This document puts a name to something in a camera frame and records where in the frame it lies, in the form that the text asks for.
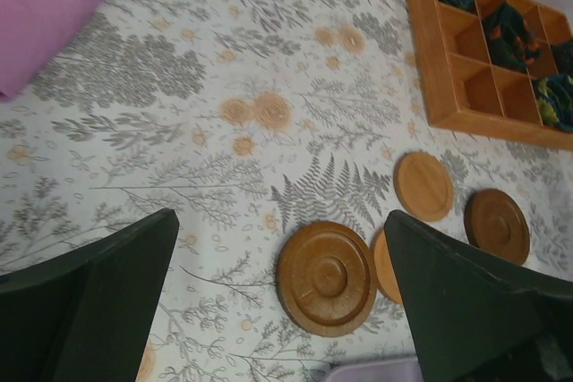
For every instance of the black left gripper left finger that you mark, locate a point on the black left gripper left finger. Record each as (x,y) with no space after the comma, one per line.
(86,315)

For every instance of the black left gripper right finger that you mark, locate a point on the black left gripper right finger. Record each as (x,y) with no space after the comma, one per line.
(474,316)

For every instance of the light wooden coaster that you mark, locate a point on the light wooden coaster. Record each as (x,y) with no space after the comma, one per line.
(387,281)
(423,186)

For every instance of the large dark wooden saucer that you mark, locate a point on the large dark wooden saucer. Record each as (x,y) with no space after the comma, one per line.
(325,279)

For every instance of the lilac plastic tray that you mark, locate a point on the lilac plastic tray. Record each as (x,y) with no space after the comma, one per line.
(395,370)

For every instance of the wooden compartment box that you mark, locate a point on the wooden compartment box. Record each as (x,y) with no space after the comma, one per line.
(464,91)

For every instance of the dark rolled sock green-yellow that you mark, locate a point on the dark rolled sock green-yellow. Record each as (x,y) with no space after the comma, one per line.
(553,97)

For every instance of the dark rolled sock orange dots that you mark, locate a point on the dark rolled sock orange dots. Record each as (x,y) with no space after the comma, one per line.
(510,42)

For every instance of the dark rolled sock right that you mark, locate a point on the dark rolled sock right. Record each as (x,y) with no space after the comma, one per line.
(563,57)

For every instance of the pink folded cloth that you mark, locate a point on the pink folded cloth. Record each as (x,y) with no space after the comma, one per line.
(32,32)

